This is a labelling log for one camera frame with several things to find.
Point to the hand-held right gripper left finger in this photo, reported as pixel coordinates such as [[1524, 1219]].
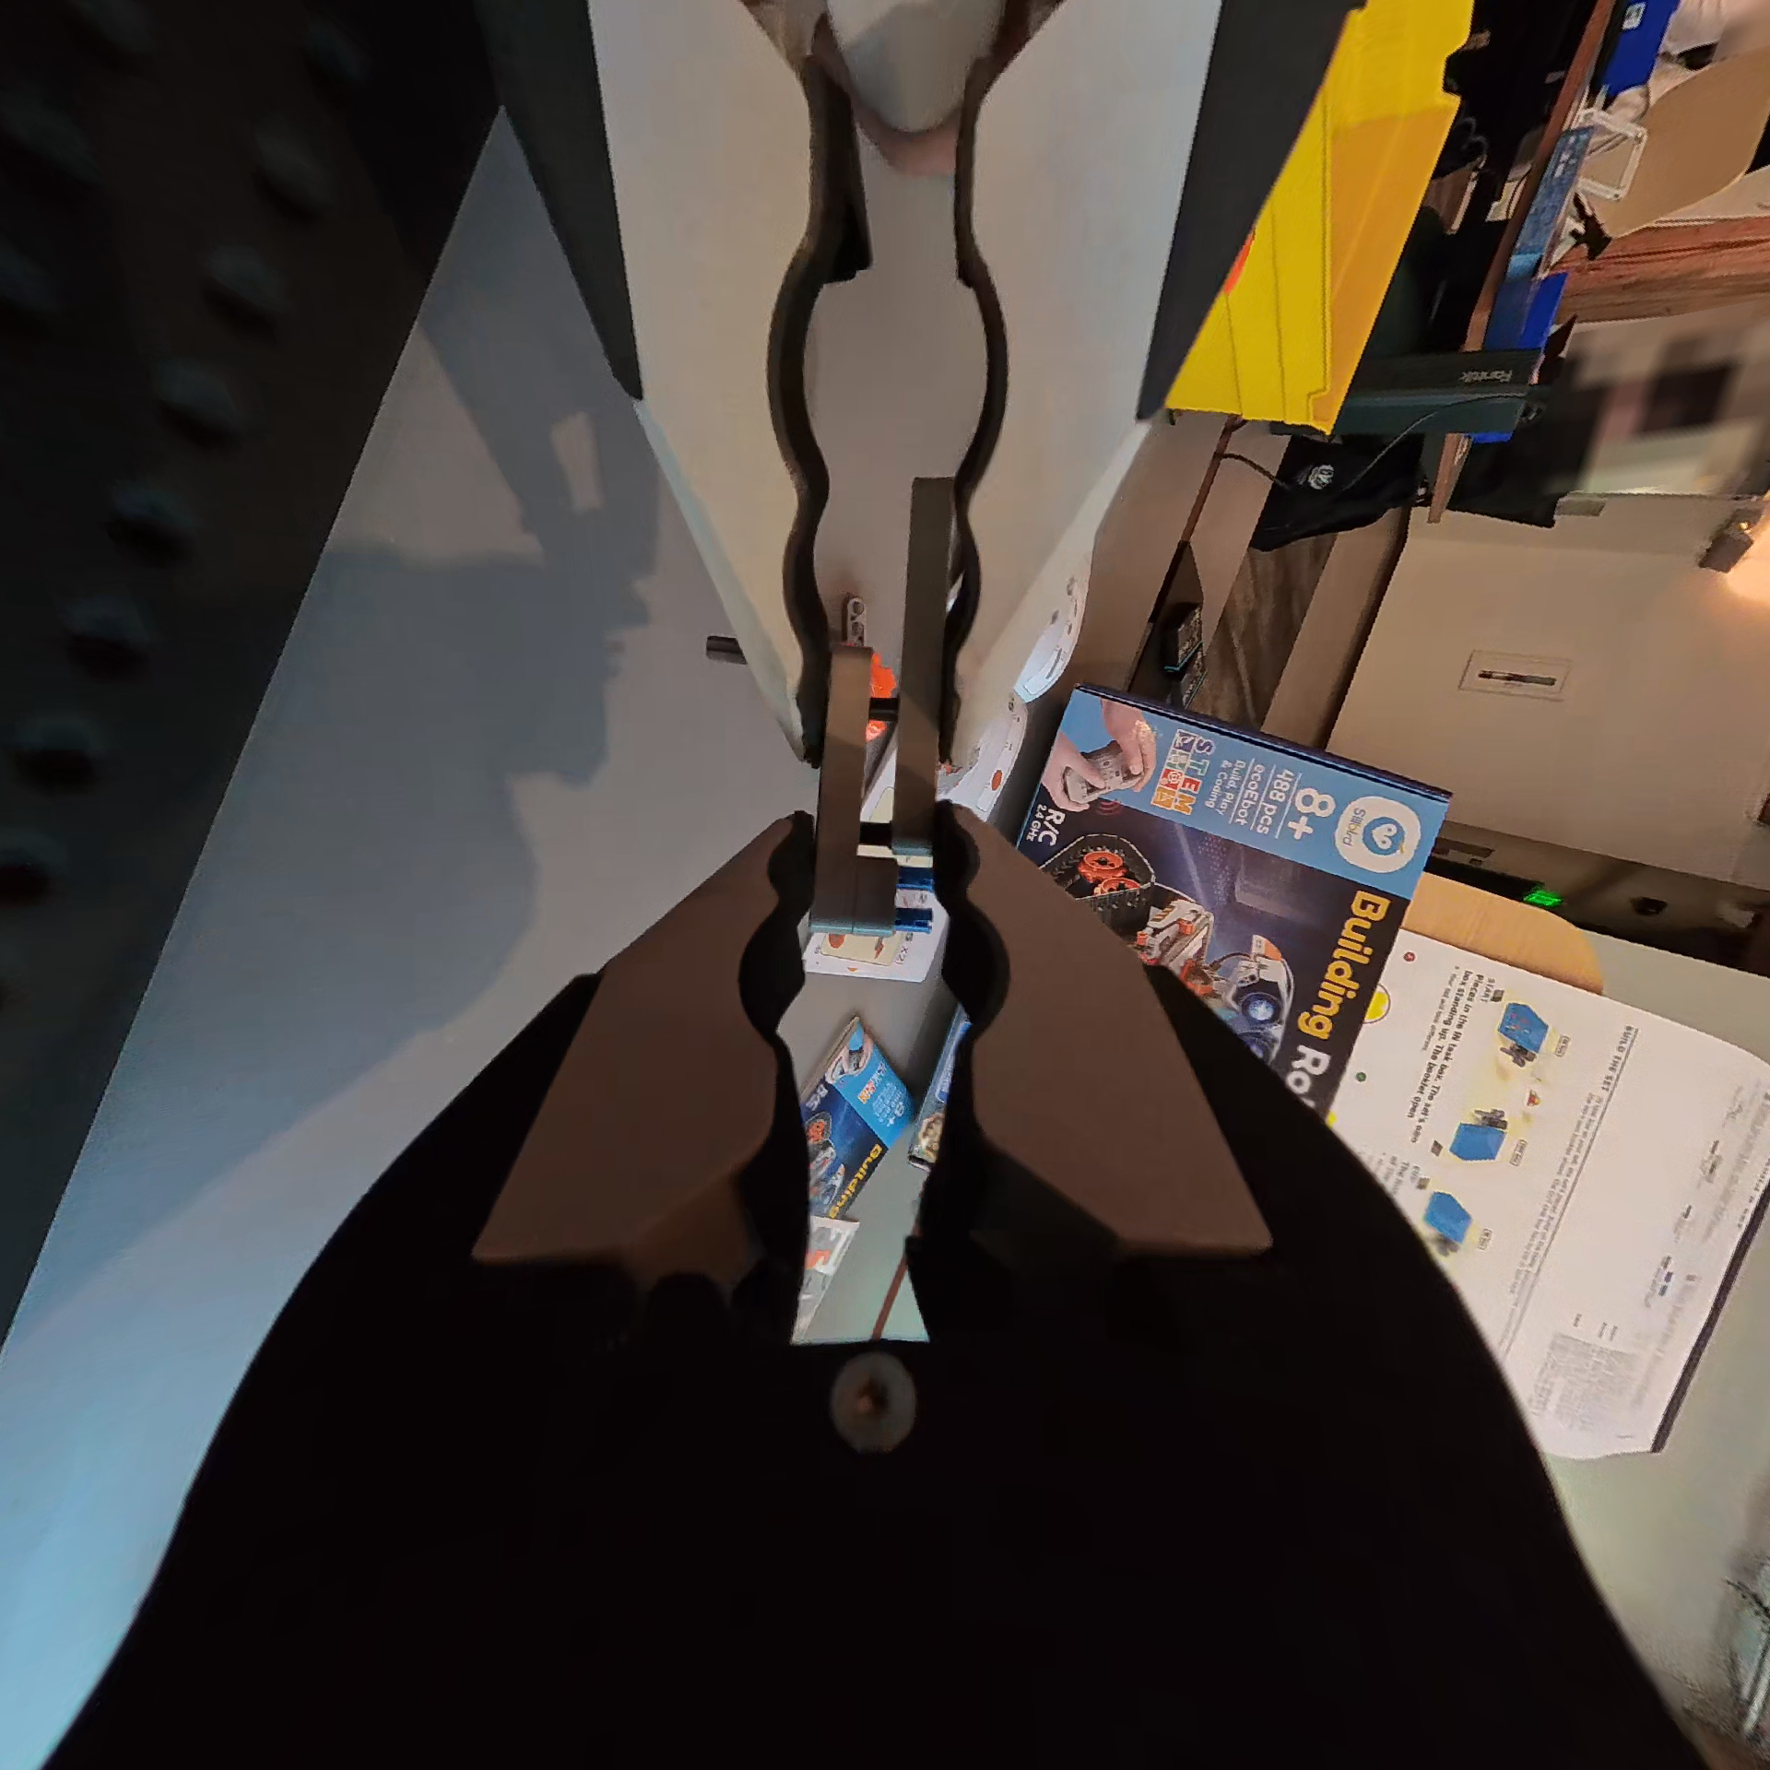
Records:
[[625, 1106]]

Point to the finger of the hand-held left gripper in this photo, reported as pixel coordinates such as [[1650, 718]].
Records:
[[691, 208], [1094, 208]]

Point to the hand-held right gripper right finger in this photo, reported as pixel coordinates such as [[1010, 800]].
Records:
[[1106, 1106]]

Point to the grey beam black pins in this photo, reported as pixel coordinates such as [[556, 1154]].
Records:
[[836, 774]]

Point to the grey angled beam blue pins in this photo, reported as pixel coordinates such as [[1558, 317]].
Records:
[[931, 625]]

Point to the yellow storage bin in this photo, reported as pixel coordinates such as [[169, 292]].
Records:
[[1315, 276]]

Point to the colourful printed booklet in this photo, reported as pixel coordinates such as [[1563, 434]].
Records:
[[849, 1106]]

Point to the printed toy box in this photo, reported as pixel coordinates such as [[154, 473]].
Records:
[[1244, 858]]

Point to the dark teal tool case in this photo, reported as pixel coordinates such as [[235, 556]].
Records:
[[1440, 395]]

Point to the blue plastic bin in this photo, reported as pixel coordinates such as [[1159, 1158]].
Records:
[[1543, 307]]

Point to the open instruction booklet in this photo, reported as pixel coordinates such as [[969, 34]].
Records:
[[995, 761]]

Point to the black logo cloth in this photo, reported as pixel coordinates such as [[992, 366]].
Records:
[[1327, 499]]

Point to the light wooden board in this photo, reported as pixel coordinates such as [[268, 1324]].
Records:
[[1493, 927]]

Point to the white printed instruction sheet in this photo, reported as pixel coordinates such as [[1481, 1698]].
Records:
[[1547, 1176]]

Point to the orange wheel beam assembly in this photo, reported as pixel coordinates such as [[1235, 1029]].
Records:
[[882, 686]]

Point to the black perforated panel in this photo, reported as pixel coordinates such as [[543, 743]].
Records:
[[139, 554]]

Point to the white wall plate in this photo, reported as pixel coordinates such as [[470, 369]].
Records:
[[1515, 676]]

